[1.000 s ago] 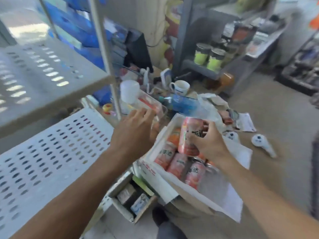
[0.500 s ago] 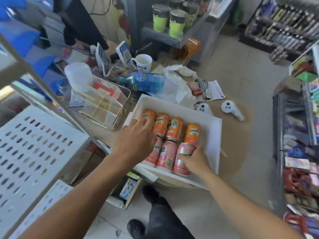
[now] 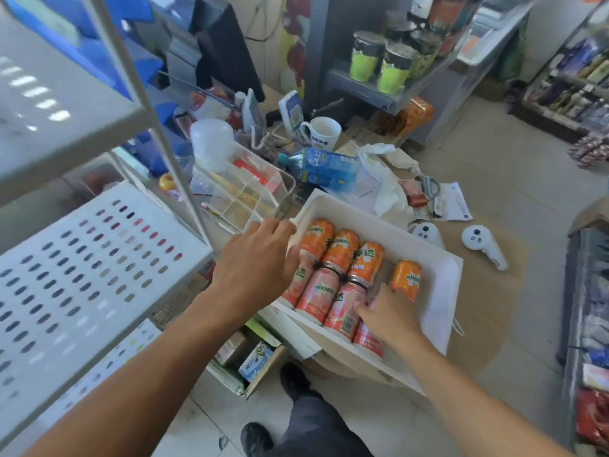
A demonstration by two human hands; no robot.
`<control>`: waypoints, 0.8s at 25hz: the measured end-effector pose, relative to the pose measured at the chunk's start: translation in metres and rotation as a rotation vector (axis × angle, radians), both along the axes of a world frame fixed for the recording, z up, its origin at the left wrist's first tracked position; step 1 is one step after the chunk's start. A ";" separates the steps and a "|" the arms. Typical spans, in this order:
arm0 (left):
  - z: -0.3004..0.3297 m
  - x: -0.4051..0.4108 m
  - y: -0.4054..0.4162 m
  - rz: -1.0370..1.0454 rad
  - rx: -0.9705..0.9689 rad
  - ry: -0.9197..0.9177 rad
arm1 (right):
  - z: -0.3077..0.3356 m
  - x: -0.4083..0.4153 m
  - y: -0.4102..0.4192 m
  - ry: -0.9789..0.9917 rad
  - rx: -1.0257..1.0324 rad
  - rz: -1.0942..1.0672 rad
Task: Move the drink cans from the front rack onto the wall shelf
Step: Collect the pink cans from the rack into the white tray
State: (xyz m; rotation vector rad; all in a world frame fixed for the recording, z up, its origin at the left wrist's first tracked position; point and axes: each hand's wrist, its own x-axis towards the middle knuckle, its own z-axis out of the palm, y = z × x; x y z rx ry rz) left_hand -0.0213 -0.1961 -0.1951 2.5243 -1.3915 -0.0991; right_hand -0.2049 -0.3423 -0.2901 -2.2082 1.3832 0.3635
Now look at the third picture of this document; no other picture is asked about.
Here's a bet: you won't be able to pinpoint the grey scissors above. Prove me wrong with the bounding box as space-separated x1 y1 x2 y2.
415 175 441 205

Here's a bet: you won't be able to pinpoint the small red packet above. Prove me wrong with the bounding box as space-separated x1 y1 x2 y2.
398 179 429 209

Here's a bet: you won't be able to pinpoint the white paper receipt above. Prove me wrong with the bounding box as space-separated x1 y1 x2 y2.
414 181 473 222

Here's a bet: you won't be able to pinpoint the open cardboard floor box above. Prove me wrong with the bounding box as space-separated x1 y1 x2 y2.
205 318 289 399

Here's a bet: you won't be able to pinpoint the orange snack bag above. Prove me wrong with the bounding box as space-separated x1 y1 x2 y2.
392 97 435 138

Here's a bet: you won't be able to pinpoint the person's right shoe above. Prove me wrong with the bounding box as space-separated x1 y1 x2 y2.
279 361 324 403

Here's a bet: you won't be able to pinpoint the small brown box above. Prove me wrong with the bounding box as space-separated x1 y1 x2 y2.
214 331 248 366

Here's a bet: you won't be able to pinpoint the blue drink bottle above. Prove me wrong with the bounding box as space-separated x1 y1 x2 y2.
277 147 361 191

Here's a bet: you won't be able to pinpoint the white plastic bag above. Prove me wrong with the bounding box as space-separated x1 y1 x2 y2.
357 142 422 229

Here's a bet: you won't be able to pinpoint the person's right hand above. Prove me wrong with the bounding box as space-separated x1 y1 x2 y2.
354 282 424 355

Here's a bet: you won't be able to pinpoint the person's left hand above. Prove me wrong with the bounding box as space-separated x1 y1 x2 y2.
209 218 301 324

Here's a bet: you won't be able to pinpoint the red white small box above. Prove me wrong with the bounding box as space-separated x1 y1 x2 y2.
233 158 270 186

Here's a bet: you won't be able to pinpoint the blue rounded code stand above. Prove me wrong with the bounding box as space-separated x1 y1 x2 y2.
278 89 305 134

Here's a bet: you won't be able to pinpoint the brown cardboard box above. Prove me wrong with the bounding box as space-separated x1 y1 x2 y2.
568 194 609 236

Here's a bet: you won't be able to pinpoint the dark snack display rack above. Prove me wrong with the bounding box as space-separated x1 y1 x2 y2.
559 228 609 457

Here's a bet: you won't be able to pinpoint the white red cat figurine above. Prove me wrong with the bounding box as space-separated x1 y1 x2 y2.
189 86 241 129

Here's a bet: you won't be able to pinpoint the clear acrylic organizer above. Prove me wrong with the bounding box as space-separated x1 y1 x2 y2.
190 142 297 234

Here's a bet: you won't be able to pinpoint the person's shoe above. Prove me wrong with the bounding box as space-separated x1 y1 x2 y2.
240 421 275 457
279 361 324 403

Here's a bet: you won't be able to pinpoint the orange lidded snack cup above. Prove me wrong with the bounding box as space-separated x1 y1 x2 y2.
428 0 481 58

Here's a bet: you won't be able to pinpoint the white handheld controller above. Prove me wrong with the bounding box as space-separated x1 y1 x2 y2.
461 225 509 272
410 222 446 251

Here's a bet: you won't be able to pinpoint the white framed code stand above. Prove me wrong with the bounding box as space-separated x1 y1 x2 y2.
241 88 266 136

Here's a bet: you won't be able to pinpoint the grey display stand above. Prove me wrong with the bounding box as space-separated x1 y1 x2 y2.
304 0 539 143

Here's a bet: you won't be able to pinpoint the brown printed carton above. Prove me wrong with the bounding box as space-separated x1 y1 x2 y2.
152 273 215 329

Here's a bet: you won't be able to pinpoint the white mug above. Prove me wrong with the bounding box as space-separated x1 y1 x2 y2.
299 116 343 152

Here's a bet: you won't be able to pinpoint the white document sheet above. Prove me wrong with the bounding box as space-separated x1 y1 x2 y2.
328 166 386 217

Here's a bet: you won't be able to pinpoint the person's right forearm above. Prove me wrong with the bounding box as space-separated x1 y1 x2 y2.
399 335 572 457

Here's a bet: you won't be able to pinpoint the white plastic tray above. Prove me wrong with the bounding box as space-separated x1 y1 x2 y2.
271 189 465 395

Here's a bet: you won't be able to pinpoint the small blue carton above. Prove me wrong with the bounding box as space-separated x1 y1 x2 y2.
237 341 275 382

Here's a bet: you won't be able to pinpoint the white metal shelf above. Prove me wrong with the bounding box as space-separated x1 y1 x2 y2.
0 0 215 457

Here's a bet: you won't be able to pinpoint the yellow red wall poster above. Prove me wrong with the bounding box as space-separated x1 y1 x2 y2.
280 0 313 98

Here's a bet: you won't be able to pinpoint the black cash register monitor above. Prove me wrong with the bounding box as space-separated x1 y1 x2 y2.
166 0 266 103

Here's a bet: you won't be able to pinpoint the person's left shoe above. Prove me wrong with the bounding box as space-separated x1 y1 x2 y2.
240 421 275 457

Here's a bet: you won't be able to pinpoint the blue plastic display rack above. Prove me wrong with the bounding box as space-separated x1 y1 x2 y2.
0 0 193 179

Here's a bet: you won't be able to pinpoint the person's left forearm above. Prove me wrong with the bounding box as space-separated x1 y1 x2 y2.
21 289 258 457

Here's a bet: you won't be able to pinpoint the person's dark grey trousers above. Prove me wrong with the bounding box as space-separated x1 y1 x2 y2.
264 392 374 457

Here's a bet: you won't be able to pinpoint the white frosted plastic container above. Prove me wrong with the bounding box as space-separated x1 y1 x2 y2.
189 118 235 172

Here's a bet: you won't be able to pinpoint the green lidded snack cup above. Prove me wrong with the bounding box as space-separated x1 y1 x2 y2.
376 42 419 96
384 18 417 43
410 30 443 79
350 30 389 83

